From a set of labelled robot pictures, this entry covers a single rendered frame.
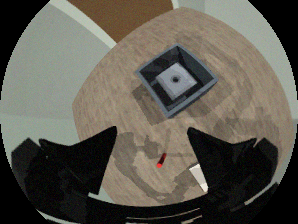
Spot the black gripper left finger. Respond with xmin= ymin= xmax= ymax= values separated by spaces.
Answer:
xmin=39 ymin=125 xmax=117 ymax=196

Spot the dark red peg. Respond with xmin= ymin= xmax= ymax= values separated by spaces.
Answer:
xmin=157 ymin=153 xmax=166 ymax=168

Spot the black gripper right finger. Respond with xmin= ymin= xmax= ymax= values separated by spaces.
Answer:
xmin=188 ymin=127 xmax=257 ymax=189

